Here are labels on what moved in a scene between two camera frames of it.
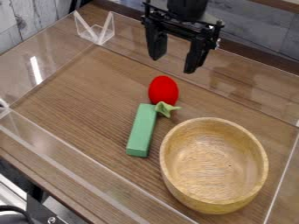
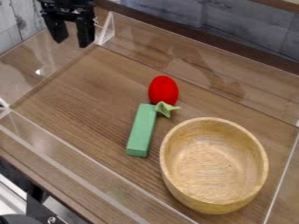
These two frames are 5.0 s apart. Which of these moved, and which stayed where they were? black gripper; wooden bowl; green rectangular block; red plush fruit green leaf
Moved: black gripper
Stayed: green rectangular block; wooden bowl; red plush fruit green leaf
